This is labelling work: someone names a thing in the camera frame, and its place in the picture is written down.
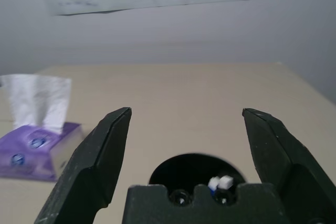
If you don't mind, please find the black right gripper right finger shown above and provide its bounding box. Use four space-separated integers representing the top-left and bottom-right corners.
243 108 336 224

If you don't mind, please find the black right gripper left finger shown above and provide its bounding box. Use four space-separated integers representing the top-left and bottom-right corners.
34 107 132 224

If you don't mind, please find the white marker black cap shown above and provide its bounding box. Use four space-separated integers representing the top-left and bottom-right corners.
219 175 234 189

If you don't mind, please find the white marker blue cap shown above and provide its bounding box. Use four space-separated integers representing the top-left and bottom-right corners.
208 176 220 196

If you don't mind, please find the purple tissue pack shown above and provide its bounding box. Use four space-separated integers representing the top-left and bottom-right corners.
0 74 85 183

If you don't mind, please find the black cup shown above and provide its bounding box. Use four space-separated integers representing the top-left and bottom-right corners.
148 152 247 191

